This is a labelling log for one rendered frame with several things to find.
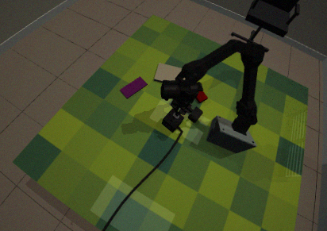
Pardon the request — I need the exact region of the purple flat rectangular pad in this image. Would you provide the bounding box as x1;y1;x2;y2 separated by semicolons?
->
119;77;148;98

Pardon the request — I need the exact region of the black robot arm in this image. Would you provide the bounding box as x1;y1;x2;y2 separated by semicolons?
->
160;39;265;136

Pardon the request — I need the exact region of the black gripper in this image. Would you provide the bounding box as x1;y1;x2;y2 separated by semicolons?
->
171;97;203;123

